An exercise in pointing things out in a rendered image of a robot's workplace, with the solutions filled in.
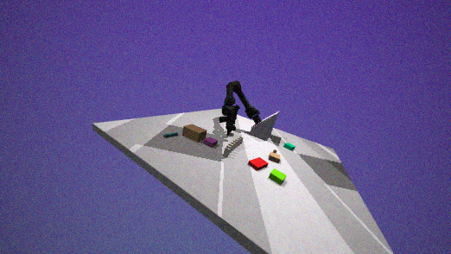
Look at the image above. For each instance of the green square block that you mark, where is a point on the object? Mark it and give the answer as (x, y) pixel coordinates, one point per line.
(288, 146)

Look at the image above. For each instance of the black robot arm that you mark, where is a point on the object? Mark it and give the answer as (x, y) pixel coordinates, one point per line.
(228, 109)

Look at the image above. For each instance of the purple rectangular block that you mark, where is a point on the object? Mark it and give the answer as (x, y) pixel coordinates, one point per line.
(210, 142)

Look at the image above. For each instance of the green rectangular block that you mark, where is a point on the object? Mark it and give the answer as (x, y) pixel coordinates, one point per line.
(277, 176)

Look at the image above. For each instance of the red rectangular block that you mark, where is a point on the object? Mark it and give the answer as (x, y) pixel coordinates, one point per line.
(258, 163)

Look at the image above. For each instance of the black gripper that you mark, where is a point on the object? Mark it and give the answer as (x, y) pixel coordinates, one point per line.
(230, 126)

